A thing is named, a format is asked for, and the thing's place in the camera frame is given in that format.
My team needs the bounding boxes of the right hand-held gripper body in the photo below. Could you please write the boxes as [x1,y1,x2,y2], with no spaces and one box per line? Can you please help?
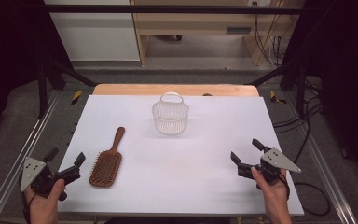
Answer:
[255,147,302,185]

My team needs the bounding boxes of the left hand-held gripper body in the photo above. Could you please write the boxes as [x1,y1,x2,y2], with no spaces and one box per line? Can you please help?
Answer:
[20,156,64,199]

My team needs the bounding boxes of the brown wooden hairbrush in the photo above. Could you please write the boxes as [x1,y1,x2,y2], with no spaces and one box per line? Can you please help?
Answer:
[89,126,126,189]

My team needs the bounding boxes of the white plastic mesh basket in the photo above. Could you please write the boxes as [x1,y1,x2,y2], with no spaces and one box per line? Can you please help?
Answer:
[151,91,190,136]

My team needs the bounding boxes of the person's right hand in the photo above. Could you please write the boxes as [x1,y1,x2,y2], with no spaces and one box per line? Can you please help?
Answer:
[251,166,291,215]

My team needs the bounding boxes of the person's left hand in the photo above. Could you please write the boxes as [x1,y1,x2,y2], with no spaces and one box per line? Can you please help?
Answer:
[24,178,66,224]

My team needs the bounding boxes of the white table sheet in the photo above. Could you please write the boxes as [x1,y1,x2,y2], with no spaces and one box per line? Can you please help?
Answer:
[57,94,305,217]

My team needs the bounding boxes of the black metal stand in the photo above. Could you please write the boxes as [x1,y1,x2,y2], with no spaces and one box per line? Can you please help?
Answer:
[245,59,309,118]
[36,59,99,119]

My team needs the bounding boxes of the black curtain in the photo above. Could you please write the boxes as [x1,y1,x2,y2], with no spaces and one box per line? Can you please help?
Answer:
[0,0,73,147]
[287,0,358,181]

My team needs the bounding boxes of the grey desk label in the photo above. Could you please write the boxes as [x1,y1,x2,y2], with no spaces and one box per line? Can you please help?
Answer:
[226,26,253,35]

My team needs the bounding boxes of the white cabinet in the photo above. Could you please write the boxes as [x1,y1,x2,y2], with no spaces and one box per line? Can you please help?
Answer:
[43,0,141,62]

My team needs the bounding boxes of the light wooden desk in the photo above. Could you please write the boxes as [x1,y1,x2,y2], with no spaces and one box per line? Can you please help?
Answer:
[130,0,306,67]

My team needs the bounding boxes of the aluminium rail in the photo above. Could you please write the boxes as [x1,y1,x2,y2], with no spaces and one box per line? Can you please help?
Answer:
[0,90,62,224]
[283,92,358,224]

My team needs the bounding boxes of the right hand-held gripper cable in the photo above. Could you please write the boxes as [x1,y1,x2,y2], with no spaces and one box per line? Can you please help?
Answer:
[278,169,292,200]

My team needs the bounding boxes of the black floor cable bundle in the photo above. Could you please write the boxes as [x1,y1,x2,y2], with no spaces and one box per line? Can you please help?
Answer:
[273,78,324,164]

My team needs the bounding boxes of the black looped floor cable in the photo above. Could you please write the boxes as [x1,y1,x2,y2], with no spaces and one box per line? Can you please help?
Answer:
[293,181,332,217]

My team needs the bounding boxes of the hanging cables at desk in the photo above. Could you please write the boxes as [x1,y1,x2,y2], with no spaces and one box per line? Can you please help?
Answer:
[253,13,285,68]

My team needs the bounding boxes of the black horizontal frame bar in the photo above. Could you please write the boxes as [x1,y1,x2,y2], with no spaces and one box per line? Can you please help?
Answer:
[43,4,311,15]

